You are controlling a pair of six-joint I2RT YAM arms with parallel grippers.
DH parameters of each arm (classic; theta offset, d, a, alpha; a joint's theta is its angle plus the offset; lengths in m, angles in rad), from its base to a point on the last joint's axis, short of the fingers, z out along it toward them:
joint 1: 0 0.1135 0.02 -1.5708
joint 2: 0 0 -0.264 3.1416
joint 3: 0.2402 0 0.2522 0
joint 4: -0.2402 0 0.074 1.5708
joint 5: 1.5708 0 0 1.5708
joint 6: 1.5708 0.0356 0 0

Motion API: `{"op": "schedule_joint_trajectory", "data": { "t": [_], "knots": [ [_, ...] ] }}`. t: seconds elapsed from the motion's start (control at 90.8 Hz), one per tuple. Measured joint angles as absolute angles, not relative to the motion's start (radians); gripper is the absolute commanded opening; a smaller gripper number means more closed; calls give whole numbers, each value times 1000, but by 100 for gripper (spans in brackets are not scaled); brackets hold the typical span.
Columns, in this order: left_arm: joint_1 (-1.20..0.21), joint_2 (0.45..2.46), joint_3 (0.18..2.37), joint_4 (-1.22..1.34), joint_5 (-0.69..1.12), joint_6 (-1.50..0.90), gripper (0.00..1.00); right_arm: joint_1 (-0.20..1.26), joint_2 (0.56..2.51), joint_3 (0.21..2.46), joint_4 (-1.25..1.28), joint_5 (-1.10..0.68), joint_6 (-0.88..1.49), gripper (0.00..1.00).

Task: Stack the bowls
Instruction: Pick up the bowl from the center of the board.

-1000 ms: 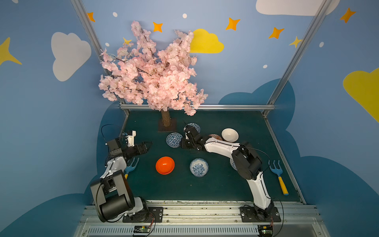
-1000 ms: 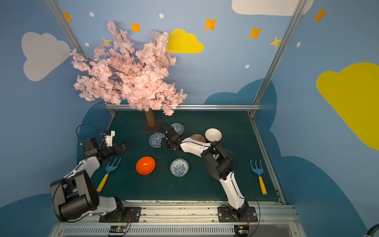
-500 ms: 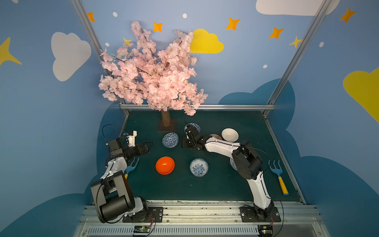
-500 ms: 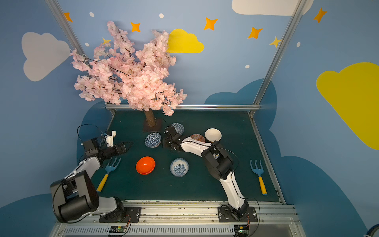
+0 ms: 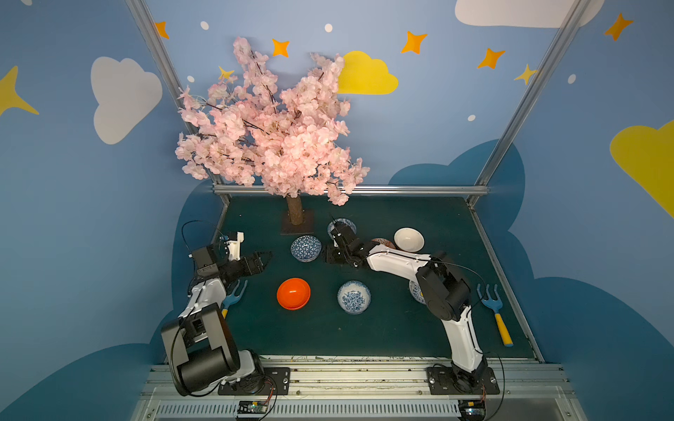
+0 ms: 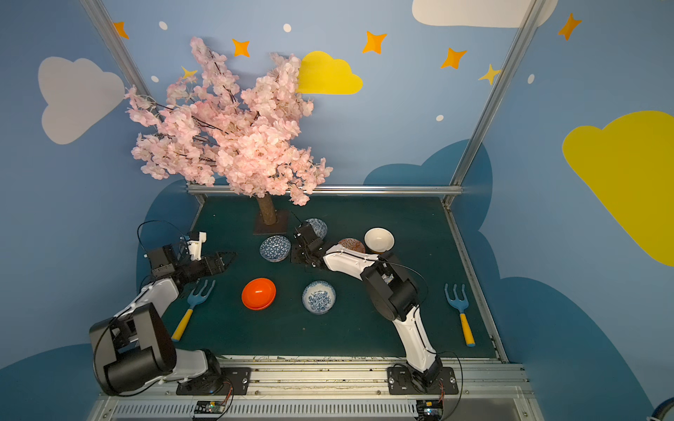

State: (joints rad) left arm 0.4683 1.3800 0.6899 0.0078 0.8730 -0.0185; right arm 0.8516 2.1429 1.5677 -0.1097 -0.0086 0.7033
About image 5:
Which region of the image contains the cream white bowl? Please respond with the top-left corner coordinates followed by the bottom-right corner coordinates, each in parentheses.
top-left (394, 227), bottom-right (425, 253)

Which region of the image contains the blue white floral bowl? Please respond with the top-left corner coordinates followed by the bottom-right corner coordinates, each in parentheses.
top-left (337, 281), bottom-right (371, 315)

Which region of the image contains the yellow blue patterned bowl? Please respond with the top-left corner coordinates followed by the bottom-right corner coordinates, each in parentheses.
top-left (408, 280), bottom-right (426, 305)

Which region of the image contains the left green circuit board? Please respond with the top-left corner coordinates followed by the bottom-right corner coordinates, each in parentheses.
top-left (236, 401), bottom-right (270, 417)

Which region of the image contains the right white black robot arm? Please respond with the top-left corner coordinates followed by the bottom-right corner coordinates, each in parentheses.
top-left (326, 222), bottom-right (490, 394)

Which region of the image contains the pink cherry blossom tree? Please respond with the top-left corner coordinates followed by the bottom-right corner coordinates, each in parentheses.
top-left (176, 38), bottom-right (370, 227)

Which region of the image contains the right circuit board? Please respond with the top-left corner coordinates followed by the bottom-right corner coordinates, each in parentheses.
top-left (458, 400), bottom-right (486, 421)

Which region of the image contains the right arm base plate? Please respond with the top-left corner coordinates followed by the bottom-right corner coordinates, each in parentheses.
top-left (426, 364), bottom-right (501, 396)

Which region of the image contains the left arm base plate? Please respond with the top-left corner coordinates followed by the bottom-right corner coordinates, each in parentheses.
top-left (218, 367), bottom-right (291, 396)

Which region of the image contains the orange plastic bowl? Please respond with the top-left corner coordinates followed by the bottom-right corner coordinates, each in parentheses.
top-left (277, 278), bottom-right (312, 310)

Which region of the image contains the red patterned bowl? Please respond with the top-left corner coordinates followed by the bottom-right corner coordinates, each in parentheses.
top-left (371, 238), bottom-right (397, 249)

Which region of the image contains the aluminium front rail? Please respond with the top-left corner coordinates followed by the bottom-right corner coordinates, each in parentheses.
top-left (132, 355), bottom-right (586, 420)

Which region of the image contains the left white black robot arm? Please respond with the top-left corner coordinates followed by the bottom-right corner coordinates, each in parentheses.
top-left (161, 245), bottom-right (272, 397)

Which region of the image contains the left blue yellow garden fork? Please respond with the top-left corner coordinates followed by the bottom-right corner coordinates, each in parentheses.
top-left (221, 280), bottom-right (249, 319)

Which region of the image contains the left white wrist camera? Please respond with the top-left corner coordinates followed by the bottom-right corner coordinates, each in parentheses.
top-left (226, 232), bottom-right (245, 261)

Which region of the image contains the dark blue patterned bowl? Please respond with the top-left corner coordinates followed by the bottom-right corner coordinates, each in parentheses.
top-left (290, 235), bottom-right (322, 263)

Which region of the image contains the right blue yellow garden fork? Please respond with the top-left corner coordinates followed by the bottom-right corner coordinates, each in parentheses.
top-left (477, 284), bottom-right (514, 347)

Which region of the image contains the blue yellow garden fork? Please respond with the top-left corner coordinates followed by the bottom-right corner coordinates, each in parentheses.
top-left (221, 280), bottom-right (249, 319)
top-left (477, 284), bottom-right (514, 347)

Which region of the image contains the light blue patterned bowl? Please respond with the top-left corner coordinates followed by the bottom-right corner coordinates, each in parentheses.
top-left (328, 218), bottom-right (357, 244)

